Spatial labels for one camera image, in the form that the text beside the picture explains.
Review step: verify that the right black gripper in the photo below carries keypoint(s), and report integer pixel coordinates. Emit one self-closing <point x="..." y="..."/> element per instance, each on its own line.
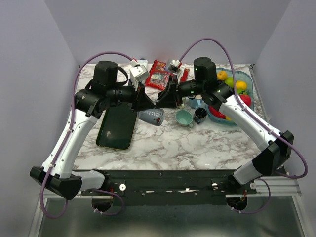
<point x="168" y="98"/>

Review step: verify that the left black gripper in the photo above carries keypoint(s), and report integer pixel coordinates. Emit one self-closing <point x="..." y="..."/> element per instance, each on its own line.
<point x="140" y="100"/>

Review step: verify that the grey blue mug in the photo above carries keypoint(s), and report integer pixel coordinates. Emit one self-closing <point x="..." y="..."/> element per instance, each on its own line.
<point x="152" y="116"/>

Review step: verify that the green teal mug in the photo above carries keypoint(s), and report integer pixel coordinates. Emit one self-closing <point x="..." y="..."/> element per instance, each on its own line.
<point x="184" y="118"/>

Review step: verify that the light blue mug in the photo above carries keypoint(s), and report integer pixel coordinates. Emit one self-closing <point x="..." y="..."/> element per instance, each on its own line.
<point x="195" y="101"/>

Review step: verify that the dark blue mug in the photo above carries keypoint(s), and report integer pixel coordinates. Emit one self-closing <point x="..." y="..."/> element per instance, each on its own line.
<point x="200" y="115"/>

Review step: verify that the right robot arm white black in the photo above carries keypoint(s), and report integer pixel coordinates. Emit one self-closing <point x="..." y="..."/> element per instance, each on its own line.
<point x="275" y="146"/>

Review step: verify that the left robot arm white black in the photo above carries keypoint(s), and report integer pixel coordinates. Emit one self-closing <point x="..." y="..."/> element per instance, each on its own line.
<point x="111" y="87"/>

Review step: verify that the red snack bag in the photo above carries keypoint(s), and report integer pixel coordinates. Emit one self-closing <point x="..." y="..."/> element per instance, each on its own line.
<point x="159" y="75"/>

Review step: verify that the dark green tray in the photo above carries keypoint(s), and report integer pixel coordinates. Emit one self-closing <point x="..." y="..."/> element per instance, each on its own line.
<point x="117" y="127"/>

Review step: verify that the white power strip box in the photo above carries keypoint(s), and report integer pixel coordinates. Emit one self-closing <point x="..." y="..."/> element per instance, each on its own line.
<point x="142" y="62"/>

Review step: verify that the red dragon fruit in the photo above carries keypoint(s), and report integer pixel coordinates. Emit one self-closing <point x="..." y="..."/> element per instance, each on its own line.
<point x="216" y="113"/>

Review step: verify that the green lime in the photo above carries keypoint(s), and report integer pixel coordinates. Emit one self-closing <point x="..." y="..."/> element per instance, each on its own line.
<point x="230" y="82"/>

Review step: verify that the green apple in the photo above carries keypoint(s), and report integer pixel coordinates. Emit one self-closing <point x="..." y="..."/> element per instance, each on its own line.
<point x="242" y="92"/>

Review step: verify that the yellow orange fruit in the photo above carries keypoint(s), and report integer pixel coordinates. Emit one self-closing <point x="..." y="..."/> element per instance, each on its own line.
<point x="241" y="85"/>

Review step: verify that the teal plastic fruit bowl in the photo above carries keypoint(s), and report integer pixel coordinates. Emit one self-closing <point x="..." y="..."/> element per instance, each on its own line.
<point x="239" y="76"/>

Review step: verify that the red apple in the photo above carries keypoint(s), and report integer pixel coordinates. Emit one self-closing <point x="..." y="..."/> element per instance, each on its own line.
<point x="246" y="99"/>

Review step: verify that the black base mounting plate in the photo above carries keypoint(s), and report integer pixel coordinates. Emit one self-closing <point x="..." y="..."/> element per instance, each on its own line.
<point x="174" y="187"/>

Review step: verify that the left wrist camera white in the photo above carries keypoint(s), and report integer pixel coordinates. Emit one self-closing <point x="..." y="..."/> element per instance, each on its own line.
<point x="138" y="73"/>

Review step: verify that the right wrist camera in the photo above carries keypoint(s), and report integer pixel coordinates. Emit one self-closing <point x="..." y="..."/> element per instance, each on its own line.
<point x="175" y="66"/>

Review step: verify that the aluminium rail frame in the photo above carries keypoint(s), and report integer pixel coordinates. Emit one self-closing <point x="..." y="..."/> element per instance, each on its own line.
<point x="274" y="211"/>

